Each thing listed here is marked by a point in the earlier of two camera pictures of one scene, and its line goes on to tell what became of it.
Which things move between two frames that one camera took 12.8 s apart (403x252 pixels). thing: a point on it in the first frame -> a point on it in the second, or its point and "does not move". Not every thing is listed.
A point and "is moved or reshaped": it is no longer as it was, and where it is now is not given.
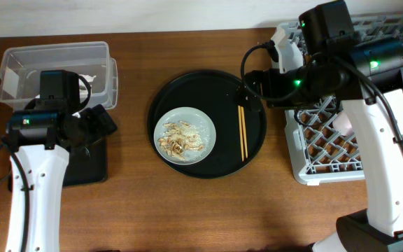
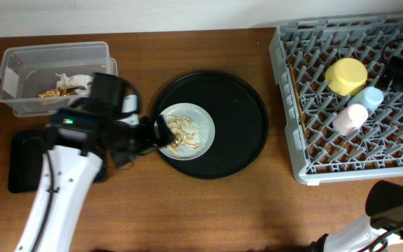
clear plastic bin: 19,75 does not move
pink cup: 342,124 does not move
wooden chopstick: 244,131 -> 299,101
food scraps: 180,140 is moved or reshaped
